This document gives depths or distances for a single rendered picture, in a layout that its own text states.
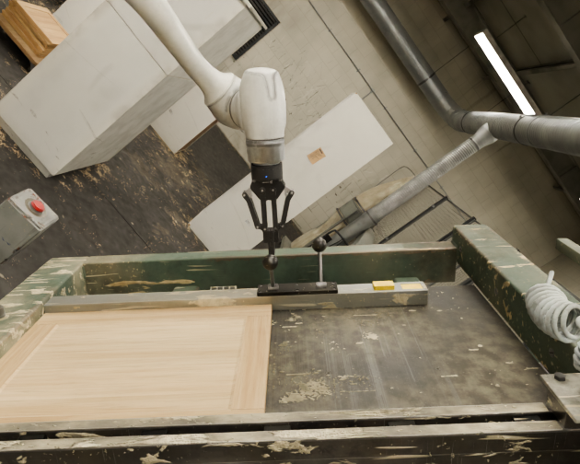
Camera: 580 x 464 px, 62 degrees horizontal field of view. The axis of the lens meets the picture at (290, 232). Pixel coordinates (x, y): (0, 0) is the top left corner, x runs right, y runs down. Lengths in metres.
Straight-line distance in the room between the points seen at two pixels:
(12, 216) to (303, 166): 3.40
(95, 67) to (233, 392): 2.72
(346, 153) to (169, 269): 3.30
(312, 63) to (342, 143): 4.53
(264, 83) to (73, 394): 0.73
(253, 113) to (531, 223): 9.14
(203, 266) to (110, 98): 2.06
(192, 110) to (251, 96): 4.83
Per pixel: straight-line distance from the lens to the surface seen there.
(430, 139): 9.19
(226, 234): 4.80
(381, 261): 1.44
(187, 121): 5.93
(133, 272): 1.50
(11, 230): 1.52
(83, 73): 3.40
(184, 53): 1.14
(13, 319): 1.29
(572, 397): 0.83
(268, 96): 1.09
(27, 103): 3.58
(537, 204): 9.98
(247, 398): 0.91
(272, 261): 1.11
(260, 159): 1.11
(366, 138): 4.57
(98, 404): 0.98
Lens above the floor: 1.73
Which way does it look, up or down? 12 degrees down
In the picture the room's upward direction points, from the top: 54 degrees clockwise
